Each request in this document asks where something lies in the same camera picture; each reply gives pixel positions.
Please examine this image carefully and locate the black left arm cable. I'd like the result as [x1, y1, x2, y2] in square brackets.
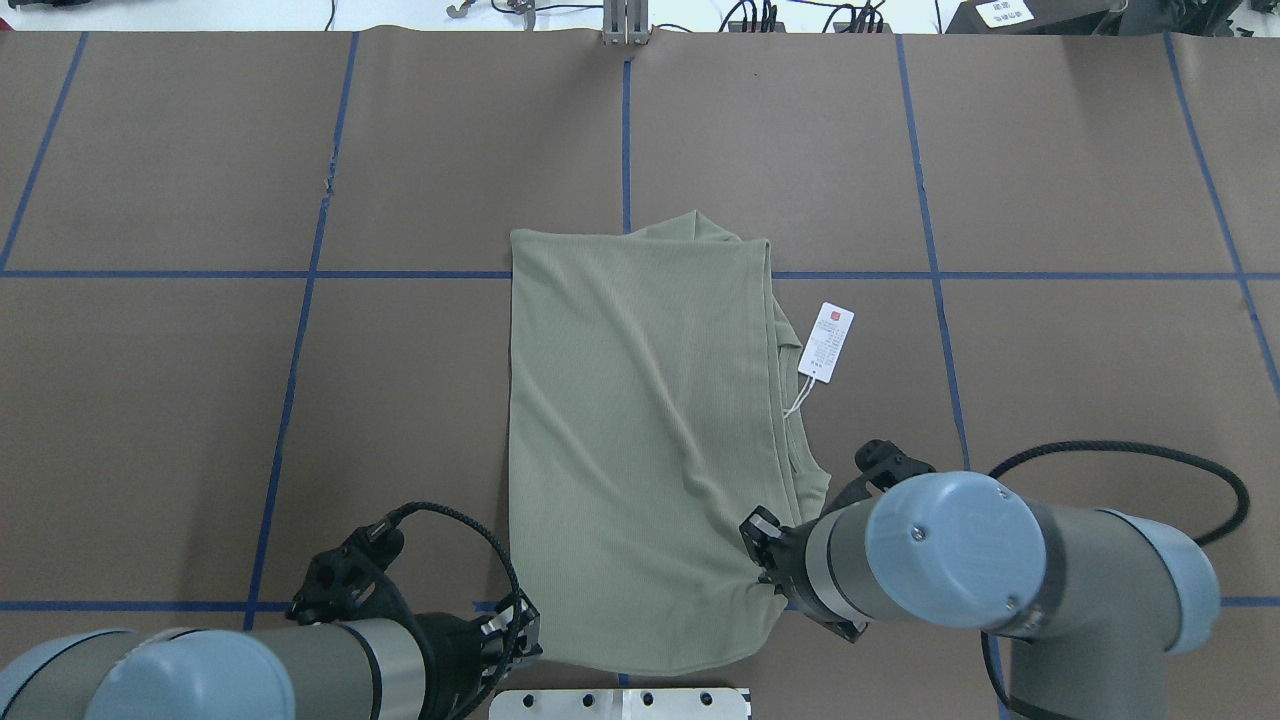
[365, 502, 526, 701]

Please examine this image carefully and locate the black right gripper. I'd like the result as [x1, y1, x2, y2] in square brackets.
[739, 506, 867, 643]

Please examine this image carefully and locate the olive green long-sleeve shirt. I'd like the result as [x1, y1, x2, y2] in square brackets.
[508, 211, 829, 676]

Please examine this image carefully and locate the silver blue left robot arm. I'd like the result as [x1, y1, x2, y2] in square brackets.
[3, 593, 541, 719]

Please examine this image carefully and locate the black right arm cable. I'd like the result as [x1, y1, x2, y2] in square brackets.
[986, 439, 1251, 720]

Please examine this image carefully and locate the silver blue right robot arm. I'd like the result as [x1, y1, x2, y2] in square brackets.
[740, 471, 1221, 719]

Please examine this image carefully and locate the white central pedestal column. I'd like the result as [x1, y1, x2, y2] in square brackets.
[488, 687, 754, 719]

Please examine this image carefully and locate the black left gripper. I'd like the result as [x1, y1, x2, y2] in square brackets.
[415, 596, 543, 719]

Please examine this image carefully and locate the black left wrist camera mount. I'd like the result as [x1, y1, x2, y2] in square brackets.
[285, 521, 410, 625]

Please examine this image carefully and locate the white paper hang tag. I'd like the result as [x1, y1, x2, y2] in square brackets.
[797, 302, 856, 384]

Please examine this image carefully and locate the black box white label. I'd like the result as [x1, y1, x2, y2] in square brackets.
[943, 1, 1130, 36]

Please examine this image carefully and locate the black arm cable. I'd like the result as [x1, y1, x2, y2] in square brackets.
[365, 502, 526, 701]
[986, 439, 1251, 720]

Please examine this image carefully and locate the aluminium frame post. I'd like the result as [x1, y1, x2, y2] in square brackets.
[602, 0, 652, 46]

